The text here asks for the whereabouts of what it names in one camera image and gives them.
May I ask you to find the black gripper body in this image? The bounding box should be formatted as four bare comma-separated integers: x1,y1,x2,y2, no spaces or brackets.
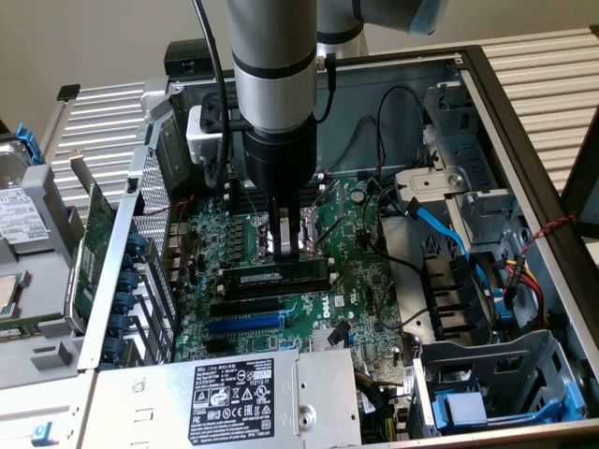
241,116,319,208

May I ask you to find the green RAM stick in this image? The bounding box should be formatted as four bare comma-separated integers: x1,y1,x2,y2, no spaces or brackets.
222,257,329,287
0,313,66,341

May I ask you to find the black RAM slot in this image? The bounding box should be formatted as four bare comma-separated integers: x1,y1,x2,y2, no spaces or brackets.
229,195,327,216
229,188,327,210
218,275,337,295
224,175,328,196
217,279,338,302
224,181,328,203

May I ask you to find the CPU socket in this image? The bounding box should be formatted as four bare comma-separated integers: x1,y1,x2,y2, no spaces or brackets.
252,208,324,266

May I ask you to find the thin metal locking lever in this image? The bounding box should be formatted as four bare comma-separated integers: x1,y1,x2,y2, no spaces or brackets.
232,172,264,224
314,215,347,247

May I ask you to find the silver socket cover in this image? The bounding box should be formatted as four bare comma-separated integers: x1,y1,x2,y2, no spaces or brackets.
308,179,346,224

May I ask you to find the green Dell motherboard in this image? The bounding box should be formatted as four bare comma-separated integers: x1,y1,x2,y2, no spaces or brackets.
172,175,413,370

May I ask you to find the long black expansion slot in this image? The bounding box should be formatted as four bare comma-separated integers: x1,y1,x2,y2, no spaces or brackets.
209,297,282,318

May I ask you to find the blue expansion slot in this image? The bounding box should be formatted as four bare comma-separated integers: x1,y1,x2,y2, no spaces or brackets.
207,312,286,335

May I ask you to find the open metal PC case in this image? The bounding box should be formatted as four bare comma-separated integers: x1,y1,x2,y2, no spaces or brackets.
77,44,599,449

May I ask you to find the silver chipset heatsink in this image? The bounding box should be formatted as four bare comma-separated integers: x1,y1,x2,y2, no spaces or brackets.
310,326,351,353

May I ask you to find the black box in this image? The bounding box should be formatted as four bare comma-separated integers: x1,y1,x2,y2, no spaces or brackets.
163,39,228,80

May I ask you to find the black fan shroud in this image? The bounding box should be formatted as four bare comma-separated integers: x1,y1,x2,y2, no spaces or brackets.
420,254,495,347

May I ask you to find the green graphics card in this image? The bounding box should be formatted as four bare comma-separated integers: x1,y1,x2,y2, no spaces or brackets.
68,147,118,334

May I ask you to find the silver optical drive cage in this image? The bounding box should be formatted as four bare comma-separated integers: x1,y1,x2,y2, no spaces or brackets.
394,79,525,247

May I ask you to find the silver power supply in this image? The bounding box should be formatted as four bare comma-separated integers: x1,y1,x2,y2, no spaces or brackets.
78,348,364,449

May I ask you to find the grey metal disk bay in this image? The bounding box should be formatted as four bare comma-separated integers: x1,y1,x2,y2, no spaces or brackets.
411,329,589,441

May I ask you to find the blue disk carrier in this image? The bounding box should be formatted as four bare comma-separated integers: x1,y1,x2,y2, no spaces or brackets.
15,122,47,167

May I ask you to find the silver hard disk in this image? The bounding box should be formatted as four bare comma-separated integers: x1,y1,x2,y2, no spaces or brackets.
0,141,51,256

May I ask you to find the silver CPU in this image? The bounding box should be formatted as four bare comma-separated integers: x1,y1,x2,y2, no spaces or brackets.
0,273,22,319

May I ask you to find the blue button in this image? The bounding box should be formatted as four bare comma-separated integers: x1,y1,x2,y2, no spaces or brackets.
30,421,54,446

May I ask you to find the thin black wire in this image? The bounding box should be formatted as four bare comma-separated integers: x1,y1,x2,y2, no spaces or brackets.
373,83,427,188
326,115,384,177
375,284,431,329

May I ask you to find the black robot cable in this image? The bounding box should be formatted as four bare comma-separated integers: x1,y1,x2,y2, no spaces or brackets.
190,0,233,189

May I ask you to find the black camera bracket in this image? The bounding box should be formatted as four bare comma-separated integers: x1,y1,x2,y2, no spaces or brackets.
200,92,252,135

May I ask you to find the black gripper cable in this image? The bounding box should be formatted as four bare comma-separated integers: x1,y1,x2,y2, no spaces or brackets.
314,51,339,124

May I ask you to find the black wire plug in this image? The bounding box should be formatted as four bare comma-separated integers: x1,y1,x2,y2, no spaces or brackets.
327,319,352,347

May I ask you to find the red black twisted wire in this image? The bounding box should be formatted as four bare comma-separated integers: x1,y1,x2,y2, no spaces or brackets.
141,195,197,218
514,213,579,263

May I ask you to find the thick black wire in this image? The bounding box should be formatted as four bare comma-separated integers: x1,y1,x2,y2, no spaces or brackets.
362,176,427,280

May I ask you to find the blue SATA wire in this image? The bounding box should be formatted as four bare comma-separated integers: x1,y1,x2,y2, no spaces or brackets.
404,196,473,263

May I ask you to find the black yellow wire bundle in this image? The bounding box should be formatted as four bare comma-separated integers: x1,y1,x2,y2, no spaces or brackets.
354,369,413,443

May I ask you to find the red yellow wire bundle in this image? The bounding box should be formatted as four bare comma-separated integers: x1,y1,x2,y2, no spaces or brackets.
503,254,548,331

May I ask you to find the blue plastic disk bracket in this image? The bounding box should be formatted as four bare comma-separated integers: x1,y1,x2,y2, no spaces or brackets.
432,382,586,434

